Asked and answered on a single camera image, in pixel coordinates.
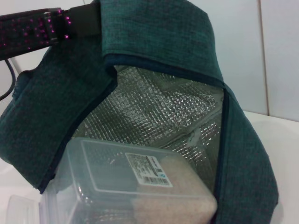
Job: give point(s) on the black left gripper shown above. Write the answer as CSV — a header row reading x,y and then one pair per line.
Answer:
x,y
21,35

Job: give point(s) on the clear plastic food container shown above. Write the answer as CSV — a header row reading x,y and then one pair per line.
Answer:
x,y
116,186

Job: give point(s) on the dark teal insulated bag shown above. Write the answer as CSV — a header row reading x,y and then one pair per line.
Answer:
x,y
58,105

